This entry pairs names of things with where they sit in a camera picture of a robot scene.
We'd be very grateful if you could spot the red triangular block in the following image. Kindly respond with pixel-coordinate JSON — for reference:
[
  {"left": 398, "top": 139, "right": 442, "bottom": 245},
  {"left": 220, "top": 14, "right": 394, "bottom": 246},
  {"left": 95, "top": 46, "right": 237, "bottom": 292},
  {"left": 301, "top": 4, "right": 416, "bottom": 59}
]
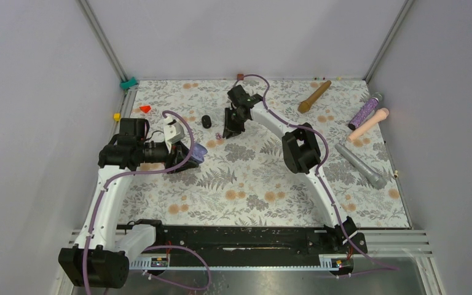
[{"left": 139, "top": 105, "right": 151, "bottom": 114}]

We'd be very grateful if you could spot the black earbud charging case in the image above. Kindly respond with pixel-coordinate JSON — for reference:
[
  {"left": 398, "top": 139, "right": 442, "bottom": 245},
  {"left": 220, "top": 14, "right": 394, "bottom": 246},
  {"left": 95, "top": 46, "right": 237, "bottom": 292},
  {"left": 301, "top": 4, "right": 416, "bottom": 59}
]
[{"left": 201, "top": 115, "right": 212, "bottom": 129}]

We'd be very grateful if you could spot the teal arch block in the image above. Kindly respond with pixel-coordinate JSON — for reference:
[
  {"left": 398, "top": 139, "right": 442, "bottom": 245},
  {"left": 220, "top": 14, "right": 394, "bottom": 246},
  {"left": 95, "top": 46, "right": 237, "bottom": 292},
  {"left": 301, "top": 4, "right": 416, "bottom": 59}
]
[{"left": 119, "top": 77, "right": 138, "bottom": 90}]

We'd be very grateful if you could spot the purple glitter tube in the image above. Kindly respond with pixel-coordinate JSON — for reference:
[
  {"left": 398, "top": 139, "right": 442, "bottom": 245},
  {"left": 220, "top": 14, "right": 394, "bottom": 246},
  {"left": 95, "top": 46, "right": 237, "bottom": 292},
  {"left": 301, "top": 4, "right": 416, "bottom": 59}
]
[{"left": 347, "top": 92, "right": 384, "bottom": 130}]

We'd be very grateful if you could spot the grey metal cylinder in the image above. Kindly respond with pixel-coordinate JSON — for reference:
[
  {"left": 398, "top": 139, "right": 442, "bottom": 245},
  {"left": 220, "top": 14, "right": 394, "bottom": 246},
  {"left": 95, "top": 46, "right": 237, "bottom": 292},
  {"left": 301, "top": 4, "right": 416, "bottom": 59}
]
[{"left": 334, "top": 143, "right": 387, "bottom": 189}]

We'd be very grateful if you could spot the pink flesh-coloured stick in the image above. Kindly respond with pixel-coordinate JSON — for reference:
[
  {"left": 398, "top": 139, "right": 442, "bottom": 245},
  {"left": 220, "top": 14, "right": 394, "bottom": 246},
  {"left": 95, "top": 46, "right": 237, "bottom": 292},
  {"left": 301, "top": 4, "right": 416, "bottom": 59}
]
[{"left": 346, "top": 108, "right": 390, "bottom": 142}]

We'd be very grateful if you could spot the floral patterned mat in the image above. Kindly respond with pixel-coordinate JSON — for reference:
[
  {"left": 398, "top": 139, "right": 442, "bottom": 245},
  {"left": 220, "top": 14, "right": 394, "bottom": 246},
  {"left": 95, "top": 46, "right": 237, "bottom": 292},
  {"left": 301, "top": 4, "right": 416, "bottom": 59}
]
[{"left": 119, "top": 78, "right": 411, "bottom": 228}]

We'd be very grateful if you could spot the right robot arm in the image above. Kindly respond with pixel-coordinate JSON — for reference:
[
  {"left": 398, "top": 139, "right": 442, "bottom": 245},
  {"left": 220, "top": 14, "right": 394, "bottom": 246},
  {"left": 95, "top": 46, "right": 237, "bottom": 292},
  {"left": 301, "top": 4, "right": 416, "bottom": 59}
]
[{"left": 222, "top": 85, "right": 358, "bottom": 253}]

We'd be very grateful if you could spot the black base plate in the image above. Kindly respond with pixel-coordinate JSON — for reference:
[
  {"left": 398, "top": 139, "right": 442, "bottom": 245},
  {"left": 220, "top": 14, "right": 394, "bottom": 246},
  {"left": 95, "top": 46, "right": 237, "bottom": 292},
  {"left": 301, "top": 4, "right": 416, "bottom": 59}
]
[{"left": 146, "top": 226, "right": 368, "bottom": 269}]

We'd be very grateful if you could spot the brown wooden stick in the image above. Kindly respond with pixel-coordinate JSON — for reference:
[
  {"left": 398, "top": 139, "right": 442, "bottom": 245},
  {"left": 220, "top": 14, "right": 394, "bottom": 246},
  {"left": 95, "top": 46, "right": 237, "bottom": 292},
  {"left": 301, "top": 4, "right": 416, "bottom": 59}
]
[{"left": 297, "top": 81, "right": 332, "bottom": 114}]

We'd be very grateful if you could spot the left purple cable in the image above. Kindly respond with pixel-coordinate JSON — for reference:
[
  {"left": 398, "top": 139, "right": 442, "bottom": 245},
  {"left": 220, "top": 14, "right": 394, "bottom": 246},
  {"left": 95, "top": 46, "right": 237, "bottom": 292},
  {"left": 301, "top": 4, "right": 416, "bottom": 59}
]
[{"left": 82, "top": 111, "right": 213, "bottom": 295}]

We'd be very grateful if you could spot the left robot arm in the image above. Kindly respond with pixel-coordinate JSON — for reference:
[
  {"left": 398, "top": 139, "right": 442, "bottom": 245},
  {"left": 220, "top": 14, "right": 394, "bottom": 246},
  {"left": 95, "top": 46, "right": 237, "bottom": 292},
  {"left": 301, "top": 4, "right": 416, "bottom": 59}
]
[{"left": 58, "top": 111, "right": 195, "bottom": 294}]

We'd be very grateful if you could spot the yellow cube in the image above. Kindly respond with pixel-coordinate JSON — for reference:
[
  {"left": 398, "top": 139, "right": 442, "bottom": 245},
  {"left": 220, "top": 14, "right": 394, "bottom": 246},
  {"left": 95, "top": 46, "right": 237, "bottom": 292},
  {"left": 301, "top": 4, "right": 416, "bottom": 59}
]
[{"left": 113, "top": 113, "right": 121, "bottom": 122}]

